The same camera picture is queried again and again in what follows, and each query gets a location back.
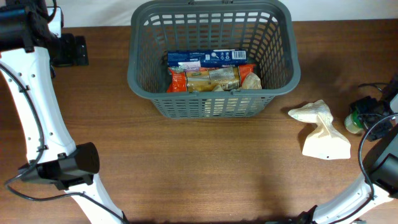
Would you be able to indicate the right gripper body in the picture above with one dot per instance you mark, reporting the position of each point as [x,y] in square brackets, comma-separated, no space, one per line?
[387,110]

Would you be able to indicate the grey plastic basket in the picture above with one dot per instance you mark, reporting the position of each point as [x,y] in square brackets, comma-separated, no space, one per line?
[262,28]

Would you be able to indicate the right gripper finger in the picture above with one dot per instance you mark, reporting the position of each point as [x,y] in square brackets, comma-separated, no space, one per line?
[380,130]
[363,106]

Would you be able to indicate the orange pasta package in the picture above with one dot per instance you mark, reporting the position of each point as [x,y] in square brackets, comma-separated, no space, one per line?
[208,79]

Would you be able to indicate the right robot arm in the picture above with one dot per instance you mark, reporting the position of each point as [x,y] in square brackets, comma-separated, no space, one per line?
[377,182]

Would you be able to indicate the beige pouch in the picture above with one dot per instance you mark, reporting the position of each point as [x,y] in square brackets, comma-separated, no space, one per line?
[325,142]
[252,82]

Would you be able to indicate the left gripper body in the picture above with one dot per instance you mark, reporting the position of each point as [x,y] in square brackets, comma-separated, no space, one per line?
[68,53]

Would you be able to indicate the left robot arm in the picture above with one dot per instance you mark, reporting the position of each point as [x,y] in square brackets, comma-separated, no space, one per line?
[32,47]

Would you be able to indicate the blue cardboard box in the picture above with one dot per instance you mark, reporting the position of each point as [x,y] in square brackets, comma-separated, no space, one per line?
[206,58]

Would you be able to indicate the green lid jar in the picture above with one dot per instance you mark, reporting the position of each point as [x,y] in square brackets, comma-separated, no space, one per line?
[353,124]

